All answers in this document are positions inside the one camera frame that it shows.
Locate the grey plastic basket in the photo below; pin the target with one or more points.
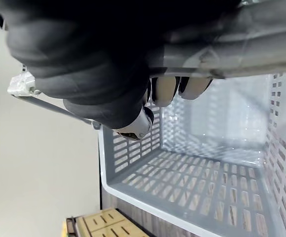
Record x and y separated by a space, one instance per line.
182 177

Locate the yellow board edge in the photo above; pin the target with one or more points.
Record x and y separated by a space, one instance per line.
64 229

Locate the light wooden slotted crate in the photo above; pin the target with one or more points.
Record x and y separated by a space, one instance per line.
103 222

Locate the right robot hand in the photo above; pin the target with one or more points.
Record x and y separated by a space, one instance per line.
83 49

